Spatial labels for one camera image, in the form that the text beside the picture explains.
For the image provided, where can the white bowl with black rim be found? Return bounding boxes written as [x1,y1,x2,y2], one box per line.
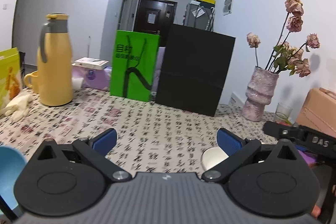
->
[201,147,229,172]

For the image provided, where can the wall poster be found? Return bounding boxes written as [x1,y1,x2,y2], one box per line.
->
[223,0,235,16]

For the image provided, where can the clear plastic pouch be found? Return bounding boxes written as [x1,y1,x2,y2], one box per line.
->
[192,7,206,19]

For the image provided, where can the black folding chair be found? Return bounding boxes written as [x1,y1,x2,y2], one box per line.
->
[19,52,26,75]

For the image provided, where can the pink textured vase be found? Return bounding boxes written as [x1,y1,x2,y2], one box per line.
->
[241,67,279,122]

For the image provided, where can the printed tablecloth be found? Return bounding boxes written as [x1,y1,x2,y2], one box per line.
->
[0,86,315,177]

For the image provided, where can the black paper bag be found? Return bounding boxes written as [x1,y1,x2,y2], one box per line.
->
[155,7,236,117]

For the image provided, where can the pink hard case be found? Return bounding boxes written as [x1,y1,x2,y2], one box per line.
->
[296,88,336,138]

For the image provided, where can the grey interior door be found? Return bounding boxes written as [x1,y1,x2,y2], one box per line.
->
[119,0,134,31]

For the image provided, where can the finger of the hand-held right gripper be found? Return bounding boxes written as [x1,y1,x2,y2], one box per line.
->
[262,121,305,141]

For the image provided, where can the white rubber glove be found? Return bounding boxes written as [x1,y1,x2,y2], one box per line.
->
[0,91,33,122]

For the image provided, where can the dried pink roses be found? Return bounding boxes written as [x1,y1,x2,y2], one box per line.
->
[246,0,321,78]

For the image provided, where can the purple tissue pack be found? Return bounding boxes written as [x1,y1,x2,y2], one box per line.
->
[71,64,112,90]

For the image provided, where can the yellow mug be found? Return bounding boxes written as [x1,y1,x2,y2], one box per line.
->
[24,70,40,94]

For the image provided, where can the white flat box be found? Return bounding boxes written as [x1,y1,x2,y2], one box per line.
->
[74,57,109,68]

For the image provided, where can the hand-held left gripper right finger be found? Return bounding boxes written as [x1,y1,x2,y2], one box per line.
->
[201,128,302,183]

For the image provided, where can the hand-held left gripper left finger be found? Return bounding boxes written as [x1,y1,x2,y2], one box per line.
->
[34,128,132,182]

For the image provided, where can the green paper bag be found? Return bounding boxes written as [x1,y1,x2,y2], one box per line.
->
[110,29,160,102]

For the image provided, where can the yellow thermos jug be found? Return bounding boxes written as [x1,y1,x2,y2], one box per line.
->
[37,13,74,107]

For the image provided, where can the white paper tissue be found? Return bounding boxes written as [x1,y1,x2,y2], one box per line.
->
[72,78,85,90]

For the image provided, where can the grey refrigerator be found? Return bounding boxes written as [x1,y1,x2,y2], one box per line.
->
[184,0,216,31]

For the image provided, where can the blue bowl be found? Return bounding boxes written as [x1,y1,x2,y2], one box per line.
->
[0,147,28,215]

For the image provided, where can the yellow-green snack box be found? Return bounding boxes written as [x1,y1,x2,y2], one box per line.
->
[0,47,23,109]

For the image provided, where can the clear glass cup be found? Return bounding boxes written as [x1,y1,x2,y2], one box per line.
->
[274,102,293,123]

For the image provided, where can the dark entrance door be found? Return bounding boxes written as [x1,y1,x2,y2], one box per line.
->
[134,0,177,34]

